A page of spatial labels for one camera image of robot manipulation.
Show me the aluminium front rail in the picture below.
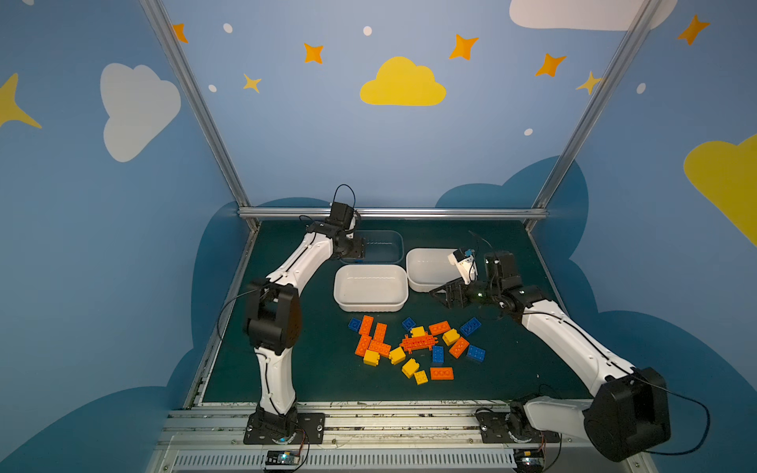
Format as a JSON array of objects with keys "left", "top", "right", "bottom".
[{"left": 146, "top": 400, "right": 656, "bottom": 472}]

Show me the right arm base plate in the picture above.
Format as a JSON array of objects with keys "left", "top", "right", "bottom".
[{"left": 474, "top": 408, "right": 560, "bottom": 445}]

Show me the white container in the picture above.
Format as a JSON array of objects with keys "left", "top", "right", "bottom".
[
  {"left": 333, "top": 264, "right": 409, "bottom": 313},
  {"left": 405, "top": 248, "right": 461, "bottom": 293}
]

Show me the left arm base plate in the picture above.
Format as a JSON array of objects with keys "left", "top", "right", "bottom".
[{"left": 242, "top": 412, "right": 325, "bottom": 445}]

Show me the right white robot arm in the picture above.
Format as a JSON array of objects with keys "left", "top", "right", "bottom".
[{"left": 431, "top": 250, "right": 671, "bottom": 462}]

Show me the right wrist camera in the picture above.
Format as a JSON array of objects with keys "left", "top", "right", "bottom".
[{"left": 447, "top": 248, "right": 478, "bottom": 285}]

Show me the aluminium frame right post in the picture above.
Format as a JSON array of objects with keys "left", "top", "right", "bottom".
[{"left": 524, "top": 0, "right": 662, "bottom": 235}]

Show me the aluminium frame post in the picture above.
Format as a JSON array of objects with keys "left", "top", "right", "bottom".
[
  {"left": 140, "top": 0, "right": 250, "bottom": 209},
  {"left": 524, "top": 0, "right": 662, "bottom": 235}
]

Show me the white container right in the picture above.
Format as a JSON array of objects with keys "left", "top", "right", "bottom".
[{"left": 405, "top": 248, "right": 461, "bottom": 293}]

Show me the white container left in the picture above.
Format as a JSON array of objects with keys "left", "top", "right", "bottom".
[{"left": 333, "top": 264, "right": 409, "bottom": 313}]

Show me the orange lego chassis piece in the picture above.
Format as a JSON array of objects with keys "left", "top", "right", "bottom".
[{"left": 399, "top": 335, "right": 438, "bottom": 353}]

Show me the aluminium frame left post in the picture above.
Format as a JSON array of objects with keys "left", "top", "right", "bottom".
[{"left": 140, "top": 0, "right": 250, "bottom": 209}]

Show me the circuit board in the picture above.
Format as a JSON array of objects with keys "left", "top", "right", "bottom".
[
  {"left": 514, "top": 449, "right": 545, "bottom": 473},
  {"left": 264, "top": 451, "right": 301, "bottom": 470}
]

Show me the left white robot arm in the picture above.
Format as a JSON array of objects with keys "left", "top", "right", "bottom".
[{"left": 242, "top": 217, "right": 364, "bottom": 417}]

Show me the blue brick upper right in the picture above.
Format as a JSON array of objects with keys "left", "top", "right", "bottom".
[{"left": 461, "top": 317, "right": 482, "bottom": 337}]

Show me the aluminium frame back bar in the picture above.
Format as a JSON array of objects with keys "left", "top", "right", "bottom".
[{"left": 238, "top": 207, "right": 548, "bottom": 221}]

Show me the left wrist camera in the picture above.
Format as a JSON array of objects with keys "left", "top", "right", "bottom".
[{"left": 325, "top": 202, "right": 355, "bottom": 231}]

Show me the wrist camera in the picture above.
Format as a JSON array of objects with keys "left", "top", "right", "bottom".
[
  {"left": 447, "top": 248, "right": 478, "bottom": 285},
  {"left": 325, "top": 202, "right": 355, "bottom": 231}
]

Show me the clear plastic container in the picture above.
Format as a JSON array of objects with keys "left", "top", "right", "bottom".
[{"left": 342, "top": 230, "right": 405, "bottom": 264}]

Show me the right circuit board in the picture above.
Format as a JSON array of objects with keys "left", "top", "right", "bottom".
[{"left": 514, "top": 449, "right": 545, "bottom": 473}]

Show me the small yellow brick bottom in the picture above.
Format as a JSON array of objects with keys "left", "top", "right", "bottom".
[{"left": 414, "top": 371, "right": 428, "bottom": 385}]

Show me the small blue brick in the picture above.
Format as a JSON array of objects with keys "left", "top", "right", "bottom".
[
  {"left": 348, "top": 318, "right": 362, "bottom": 332},
  {"left": 402, "top": 317, "right": 416, "bottom": 331}
]

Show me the left circuit board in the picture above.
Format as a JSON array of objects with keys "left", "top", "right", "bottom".
[{"left": 264, "top": 451, "right": 301, "bottom": 470}]

